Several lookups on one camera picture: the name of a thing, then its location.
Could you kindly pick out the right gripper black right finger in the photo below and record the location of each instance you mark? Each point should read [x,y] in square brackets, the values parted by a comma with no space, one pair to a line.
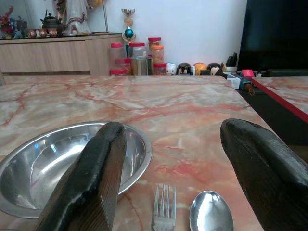
[267,168]

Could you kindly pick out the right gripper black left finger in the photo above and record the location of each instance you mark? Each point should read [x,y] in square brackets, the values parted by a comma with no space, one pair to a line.
[96,178]

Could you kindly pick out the stainless steel bowl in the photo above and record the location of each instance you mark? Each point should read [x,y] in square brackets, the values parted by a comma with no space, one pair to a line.
[36,168]

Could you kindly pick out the silver spoon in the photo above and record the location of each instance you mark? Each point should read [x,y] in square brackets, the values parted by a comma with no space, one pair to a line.
[210,211]

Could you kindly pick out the silver fork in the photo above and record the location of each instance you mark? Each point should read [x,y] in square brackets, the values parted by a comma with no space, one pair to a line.
[163,216]

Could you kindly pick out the white small box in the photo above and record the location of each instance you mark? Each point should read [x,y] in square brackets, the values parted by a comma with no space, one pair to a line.
[233,80]

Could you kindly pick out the pink small box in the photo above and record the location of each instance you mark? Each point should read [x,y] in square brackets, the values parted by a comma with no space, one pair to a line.
[247,73]

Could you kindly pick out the short red-lidded jar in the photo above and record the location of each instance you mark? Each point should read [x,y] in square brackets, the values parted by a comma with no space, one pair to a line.
[159,69]
[118,72]

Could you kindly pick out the black and brown figurine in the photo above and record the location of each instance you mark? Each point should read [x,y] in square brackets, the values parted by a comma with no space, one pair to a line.
[215,69]

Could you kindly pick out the orange round figurine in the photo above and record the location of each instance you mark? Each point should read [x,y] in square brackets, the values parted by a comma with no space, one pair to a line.
[200,68]

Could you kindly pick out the stainless steel canister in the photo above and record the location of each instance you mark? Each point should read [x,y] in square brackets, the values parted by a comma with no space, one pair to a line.
[142,66]

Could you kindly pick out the tall clear red-lidded jar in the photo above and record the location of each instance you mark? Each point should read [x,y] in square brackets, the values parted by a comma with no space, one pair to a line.
[117,56]

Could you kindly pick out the black round figurine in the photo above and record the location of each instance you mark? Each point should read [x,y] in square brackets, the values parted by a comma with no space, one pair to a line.
[183,69]

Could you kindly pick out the light wooden sideboard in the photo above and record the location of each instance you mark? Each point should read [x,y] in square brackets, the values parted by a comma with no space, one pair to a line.
[48,55]

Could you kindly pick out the wide clear red-lidded jar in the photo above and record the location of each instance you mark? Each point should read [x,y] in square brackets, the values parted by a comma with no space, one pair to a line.
[137,50]

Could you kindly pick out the black television screen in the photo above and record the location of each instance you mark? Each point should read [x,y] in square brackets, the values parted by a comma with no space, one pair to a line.
[274,33]

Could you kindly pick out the orange-lidded jar with snacks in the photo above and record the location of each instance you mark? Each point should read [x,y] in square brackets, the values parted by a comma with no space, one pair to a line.
[157,55]

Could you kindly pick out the red-lidded jar with snacks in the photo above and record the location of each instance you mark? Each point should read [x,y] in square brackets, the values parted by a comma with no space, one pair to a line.
[154,41]

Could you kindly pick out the silver trophy with blue ball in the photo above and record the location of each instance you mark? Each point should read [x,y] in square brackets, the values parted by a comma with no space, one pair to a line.
[129,32]

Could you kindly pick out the black cast iron teapot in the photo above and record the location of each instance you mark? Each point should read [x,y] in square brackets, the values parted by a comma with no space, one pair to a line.
[51,23]

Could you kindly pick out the metal stand pole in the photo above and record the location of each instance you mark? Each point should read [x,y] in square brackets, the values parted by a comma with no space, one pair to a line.
[106,16]

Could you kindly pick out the white porcelain statue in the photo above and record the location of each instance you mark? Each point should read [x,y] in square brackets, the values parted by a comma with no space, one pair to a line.
[77,16]

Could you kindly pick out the blue small figurine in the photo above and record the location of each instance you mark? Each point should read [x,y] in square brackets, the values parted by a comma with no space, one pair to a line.
[19,30]

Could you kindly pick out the red flower decoration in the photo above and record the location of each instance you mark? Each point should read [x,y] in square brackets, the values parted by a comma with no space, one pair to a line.
[6,24]

